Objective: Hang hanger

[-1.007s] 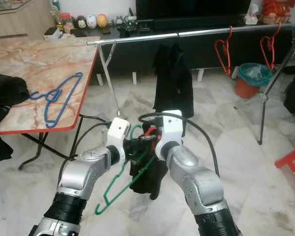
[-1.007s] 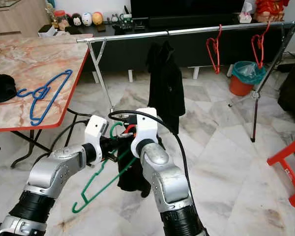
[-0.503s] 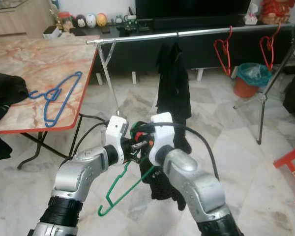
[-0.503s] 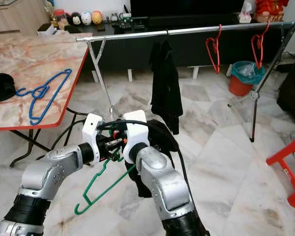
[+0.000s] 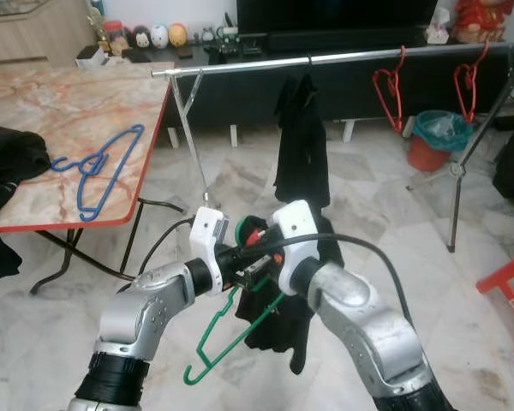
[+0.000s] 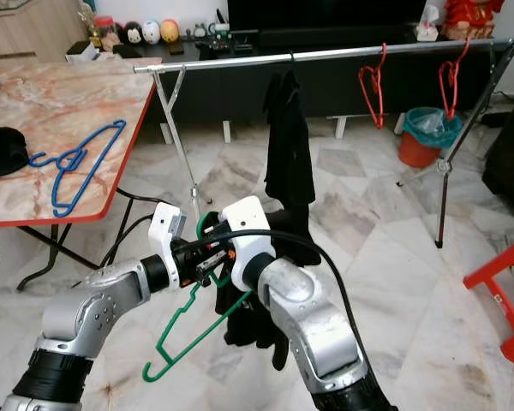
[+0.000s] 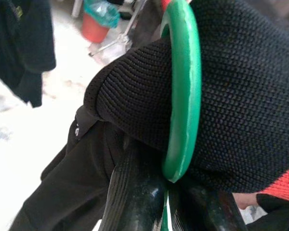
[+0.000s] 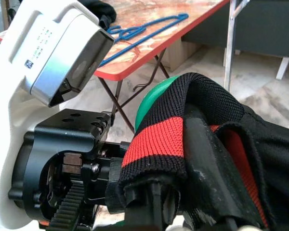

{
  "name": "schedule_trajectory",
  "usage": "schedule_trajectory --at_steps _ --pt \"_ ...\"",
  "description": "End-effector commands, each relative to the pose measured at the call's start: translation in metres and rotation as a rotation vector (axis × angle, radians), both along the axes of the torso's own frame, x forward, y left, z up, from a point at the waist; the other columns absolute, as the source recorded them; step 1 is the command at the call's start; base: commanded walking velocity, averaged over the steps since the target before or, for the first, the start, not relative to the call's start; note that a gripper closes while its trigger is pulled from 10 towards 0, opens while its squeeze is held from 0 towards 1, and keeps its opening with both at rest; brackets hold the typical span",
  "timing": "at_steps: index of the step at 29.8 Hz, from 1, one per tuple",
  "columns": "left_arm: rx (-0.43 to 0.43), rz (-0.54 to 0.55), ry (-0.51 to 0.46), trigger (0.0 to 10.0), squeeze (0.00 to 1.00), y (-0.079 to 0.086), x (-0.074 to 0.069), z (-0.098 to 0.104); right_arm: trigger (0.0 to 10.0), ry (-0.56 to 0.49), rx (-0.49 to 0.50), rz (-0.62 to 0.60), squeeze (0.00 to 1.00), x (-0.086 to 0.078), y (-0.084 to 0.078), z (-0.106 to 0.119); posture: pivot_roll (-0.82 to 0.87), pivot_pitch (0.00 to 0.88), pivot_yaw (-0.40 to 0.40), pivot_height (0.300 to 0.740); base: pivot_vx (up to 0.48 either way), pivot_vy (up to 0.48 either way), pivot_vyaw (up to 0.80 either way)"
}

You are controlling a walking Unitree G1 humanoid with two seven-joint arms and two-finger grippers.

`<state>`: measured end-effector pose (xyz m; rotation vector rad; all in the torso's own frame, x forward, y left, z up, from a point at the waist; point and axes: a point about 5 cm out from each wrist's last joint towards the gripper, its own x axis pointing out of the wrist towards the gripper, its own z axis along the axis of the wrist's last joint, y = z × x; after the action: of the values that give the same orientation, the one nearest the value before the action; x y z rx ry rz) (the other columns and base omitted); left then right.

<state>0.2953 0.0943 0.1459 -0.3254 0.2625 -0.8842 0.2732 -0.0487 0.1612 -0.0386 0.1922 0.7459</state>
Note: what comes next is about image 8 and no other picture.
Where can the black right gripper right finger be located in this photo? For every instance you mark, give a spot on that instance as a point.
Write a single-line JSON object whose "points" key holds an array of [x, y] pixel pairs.
{"points": [[207, 168]]}

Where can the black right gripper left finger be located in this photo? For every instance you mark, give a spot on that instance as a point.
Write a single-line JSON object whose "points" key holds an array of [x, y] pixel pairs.
{"points": [[156, 202]]}

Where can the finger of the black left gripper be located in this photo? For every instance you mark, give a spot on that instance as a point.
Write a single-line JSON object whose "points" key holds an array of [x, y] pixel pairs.
{"points": [[116, 168]]}

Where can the black garment red stripes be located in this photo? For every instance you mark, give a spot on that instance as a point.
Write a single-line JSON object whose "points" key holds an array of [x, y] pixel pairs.
{"points": [[207, 96]]}

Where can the green plastic hanger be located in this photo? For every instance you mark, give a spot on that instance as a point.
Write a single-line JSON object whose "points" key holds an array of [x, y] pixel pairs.
{"points": [[154, 101]]}

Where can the blue plastic hanger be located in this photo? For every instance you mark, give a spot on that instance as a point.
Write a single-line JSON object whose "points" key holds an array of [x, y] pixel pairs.
{"points": [[159, 33]]}

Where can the silver metal clothes rack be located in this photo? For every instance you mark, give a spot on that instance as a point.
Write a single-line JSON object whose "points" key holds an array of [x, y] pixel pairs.
{"points": [[228, 60]]}

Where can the marble pattern folding table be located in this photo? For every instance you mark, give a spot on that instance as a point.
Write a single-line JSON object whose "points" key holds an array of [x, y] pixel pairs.
{"points": [[159, 41]]}

